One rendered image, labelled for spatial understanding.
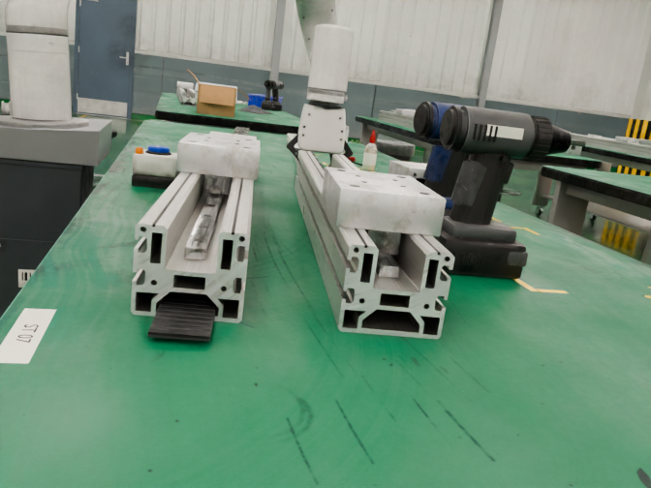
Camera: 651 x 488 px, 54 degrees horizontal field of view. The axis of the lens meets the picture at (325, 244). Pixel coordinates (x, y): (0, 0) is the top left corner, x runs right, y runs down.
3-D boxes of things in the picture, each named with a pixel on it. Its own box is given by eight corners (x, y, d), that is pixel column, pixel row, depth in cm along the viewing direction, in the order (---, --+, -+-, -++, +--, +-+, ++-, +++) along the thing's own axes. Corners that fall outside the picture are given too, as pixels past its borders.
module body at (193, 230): (203, 179, 135) (207, 138, 133) (251, 185, 136) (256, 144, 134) (130, 314, 58) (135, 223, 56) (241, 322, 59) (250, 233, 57)
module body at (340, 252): (294, 189, 138) (298, 149, 136) (339, 194, 139) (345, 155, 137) (337, 331, 60) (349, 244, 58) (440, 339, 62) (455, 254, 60)
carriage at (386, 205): (318, 219, 81) (325, 166, 80) (403, 228, 83) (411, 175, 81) (331, 252, 66) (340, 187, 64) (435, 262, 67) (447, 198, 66)
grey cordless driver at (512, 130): (415, 258, 92) (440, 103, 87) (542, 268, 95) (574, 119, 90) (431, 274, 85) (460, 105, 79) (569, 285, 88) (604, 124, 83)
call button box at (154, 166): (139, 179, 126) (140, 147, 124) (189, 184, 127) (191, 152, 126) (131, 186, 118) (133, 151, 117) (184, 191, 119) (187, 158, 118)
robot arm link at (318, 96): (345, 92, 143) (344, 106, 144) (306, 87, 142) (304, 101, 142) (351, 93, 135) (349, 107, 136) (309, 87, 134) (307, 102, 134)
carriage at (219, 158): (187, 174, 103) (190, 132, 101) (256, 181, 104) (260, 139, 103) (174, 191, 87) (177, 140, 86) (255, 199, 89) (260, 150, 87)
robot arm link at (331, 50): (306, 86, 143) (308, 87, 134) (313, 24, 140) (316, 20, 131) (344, 91, 144) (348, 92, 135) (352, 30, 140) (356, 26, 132)
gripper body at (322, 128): (347, 102, 143) (340, 152, 146) (301, 96, 142) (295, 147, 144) (351, 103, 136) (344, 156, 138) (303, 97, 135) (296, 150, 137)
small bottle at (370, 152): (368, 168, 191) (373, 129, 189) (377, 171, 189) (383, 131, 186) (358, 168, 189) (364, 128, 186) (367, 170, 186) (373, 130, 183)
